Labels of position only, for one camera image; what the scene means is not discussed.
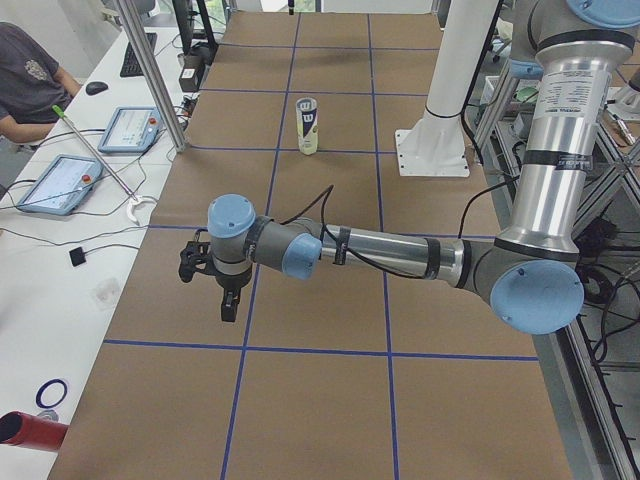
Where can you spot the small black square pad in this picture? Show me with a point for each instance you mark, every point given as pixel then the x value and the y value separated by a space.
pixel 77 256

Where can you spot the black box white label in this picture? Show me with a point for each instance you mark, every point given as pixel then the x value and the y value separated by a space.
pixel 193 69

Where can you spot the seated person grey shirt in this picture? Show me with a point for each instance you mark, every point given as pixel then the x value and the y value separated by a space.
pixel 32 84

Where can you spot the aluminium frame post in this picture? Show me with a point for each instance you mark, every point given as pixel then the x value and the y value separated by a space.
pixel 136 34

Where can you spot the white curved plastic piece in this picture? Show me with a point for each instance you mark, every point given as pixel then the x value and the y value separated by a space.
pixel 133 203

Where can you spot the metal rod green handle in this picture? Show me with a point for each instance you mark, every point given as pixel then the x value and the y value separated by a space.
pixel 61 114

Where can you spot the teach pendant far tablet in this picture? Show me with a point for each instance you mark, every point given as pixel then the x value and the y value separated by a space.
pixel 131 130

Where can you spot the black monitor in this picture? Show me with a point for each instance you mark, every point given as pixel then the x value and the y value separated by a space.
pixel 186 13

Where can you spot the black computer mouse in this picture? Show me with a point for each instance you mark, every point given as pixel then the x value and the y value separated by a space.
pixel 95 87

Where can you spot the red cylinder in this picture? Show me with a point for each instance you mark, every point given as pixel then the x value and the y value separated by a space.
pixel 23 430

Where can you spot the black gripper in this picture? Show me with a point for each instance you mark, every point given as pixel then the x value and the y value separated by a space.
pixel 231 283

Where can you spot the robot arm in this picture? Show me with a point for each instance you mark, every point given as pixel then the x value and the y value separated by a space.
pixel 526 274

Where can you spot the white pedestal column base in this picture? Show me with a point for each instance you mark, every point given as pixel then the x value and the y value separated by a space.
pixel 435 146

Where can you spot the white tennis ball can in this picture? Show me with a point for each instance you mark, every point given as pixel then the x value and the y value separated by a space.
pixel 306 110

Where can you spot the teach pendant near tablet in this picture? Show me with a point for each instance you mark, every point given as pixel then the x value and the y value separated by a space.
pixel 62 187

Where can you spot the teach pendant tablet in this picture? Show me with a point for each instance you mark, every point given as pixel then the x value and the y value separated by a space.
pixel 62 187
pixel 131 130

